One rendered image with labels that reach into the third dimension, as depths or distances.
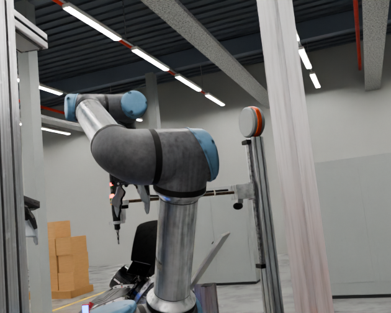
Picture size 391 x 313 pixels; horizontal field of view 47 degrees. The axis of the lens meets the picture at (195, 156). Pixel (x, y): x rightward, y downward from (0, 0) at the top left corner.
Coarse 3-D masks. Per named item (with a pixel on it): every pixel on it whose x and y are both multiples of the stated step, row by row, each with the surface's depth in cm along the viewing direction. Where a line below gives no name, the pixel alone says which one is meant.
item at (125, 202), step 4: (124, 200) 191; (124, 204) 190; (128, 204) 191; (124, 208) 190; (124, 212) 190; (120, 216) 191; (124, 216) 190; (120, 220) 187; (124, 220) 189; (112, 224) 186
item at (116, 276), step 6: (120, 270) 192; (126, 270) 193; (114, 276) 191; (120, 276) 191; (126, 276) 191; (132, 276) 192; (138, 276) 195; (114, 282) 191; (120, 282) 190; (126, 282) 190; (132, 282) 191; (138, 282) 192; (144, 282) 190; (138, 288) 188; (126, 294) 192; (132, 294) 187
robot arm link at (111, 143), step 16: (80, 96) 120; (96, 96) 122; (80, 112) 113; (96, 112) 106; (96, 128) 98; (112, 128) 92; (96, 144) 91; (112, 144) 88; (128, 144) 87; (144, 144) 87; (96, 160) 92; (112, 160) 88; (128, 160) 86; (144, 160) 86; (128, 176) 88; (144, 176) 88
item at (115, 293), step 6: (114, 288) 183; (120, 288) 182; (126, 288) 181; (102, 294) 178; (108, 294) 174; (114, 294) 172; (120, 294) 169; (96, 300) 172; (102, 300) 167; (96, 306) 161; (78, 312) 168
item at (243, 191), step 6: (234, 186) 213; (240, 186) 212; (246, 186) 213; (252, 186) 215; (240, 192) 212; (246, 192) 213; (252, 192) 214; (234, 198) 214; (240, 198) 211; (246, 198) 212; (252, 198) 216
